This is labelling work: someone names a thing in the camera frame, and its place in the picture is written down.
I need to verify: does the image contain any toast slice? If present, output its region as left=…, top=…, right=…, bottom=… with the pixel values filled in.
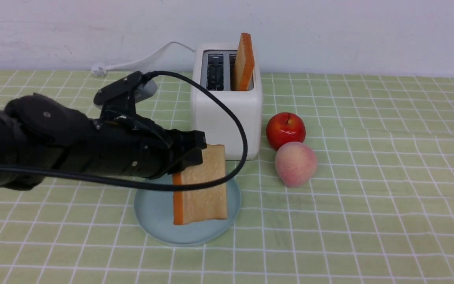
left=232, top=33, right=255, bottom=92
left=172, top=144, right=228, bottom=225

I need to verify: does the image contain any pink peach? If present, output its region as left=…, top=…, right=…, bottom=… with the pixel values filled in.
left=275, top=142, right=318, bottom=188

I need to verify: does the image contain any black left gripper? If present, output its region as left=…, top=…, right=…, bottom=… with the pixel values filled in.
left=60, top=114, right=207, bottom=178

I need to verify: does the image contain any white two-slot toaster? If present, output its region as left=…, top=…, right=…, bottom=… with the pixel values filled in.
left=190, top=41, right=263, bottom=161

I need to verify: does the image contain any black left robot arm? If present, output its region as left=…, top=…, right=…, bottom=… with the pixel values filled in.
left=0, top=93, right=207, bottom=179

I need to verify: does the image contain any light blue round plate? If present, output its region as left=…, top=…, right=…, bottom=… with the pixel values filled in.
left=134, top=179, right=242, bottom=247

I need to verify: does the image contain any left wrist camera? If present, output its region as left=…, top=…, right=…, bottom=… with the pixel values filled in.
left=93, top=71, right=158, bottom=108

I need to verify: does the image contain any white power cord with plug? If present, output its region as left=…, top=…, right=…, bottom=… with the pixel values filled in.
left=91, top=41, right=196, bottom=77

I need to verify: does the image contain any green checkered tablecloth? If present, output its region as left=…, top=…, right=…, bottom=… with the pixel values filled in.
left=0, top=73, right=454, bottom=284

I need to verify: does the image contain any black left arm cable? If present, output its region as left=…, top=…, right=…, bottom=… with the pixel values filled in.
left=0, top=70, right=248, bottom=192

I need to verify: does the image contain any red apple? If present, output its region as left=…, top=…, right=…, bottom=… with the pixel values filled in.
left=266, top=112, right=306, bottom=151

